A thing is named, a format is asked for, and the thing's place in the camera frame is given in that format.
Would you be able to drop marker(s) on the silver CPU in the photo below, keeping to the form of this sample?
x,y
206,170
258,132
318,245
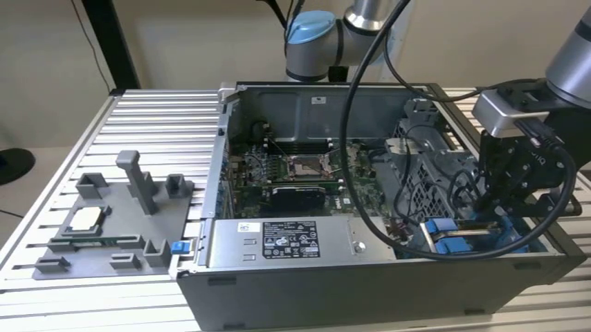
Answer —
x,y
87,219

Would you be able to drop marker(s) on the CPU socket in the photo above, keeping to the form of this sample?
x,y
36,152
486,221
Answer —
x,y
307,165

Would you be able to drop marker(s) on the green motherboard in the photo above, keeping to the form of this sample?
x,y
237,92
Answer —
x,y
355,186

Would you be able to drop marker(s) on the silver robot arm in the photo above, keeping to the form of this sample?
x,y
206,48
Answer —
x,y
314,52

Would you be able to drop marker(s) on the metal disk bay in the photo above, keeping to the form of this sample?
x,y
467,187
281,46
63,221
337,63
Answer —
x,y
415,180

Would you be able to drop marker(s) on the blue case latch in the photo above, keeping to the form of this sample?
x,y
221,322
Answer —
x,y
179,247

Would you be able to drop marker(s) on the black round stand base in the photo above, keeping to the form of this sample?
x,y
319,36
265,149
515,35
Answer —
x,y
16,166

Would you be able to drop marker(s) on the green RAM stick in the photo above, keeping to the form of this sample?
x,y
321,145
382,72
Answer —
x,y
92,239

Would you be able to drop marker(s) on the white case label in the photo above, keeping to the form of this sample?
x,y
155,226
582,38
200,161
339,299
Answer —
x,y
319,100

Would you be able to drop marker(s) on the black graphics card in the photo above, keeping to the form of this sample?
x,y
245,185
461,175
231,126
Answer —
x,y
298,198

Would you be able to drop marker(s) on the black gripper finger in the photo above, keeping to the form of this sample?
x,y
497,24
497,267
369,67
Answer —
x,y
497,166
541,204

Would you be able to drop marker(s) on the black upright post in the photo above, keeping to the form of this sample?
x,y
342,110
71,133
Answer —
x,y
115,45

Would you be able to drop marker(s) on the silver power supply unit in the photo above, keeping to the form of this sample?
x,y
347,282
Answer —
x,y
231,249

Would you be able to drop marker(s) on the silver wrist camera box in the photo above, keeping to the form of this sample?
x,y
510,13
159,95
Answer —
x,y
501,114

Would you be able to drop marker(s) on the hard disk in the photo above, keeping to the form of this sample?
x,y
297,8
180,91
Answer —
x,y
466,232

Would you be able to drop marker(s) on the black PC case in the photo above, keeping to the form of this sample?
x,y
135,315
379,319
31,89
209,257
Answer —
x,y
323,294

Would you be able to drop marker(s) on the black RAM slot row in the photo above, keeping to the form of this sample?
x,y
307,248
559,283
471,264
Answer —
x,y
301,145

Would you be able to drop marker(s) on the grey parts rack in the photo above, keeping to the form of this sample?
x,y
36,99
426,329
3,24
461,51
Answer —
x,y
115,207

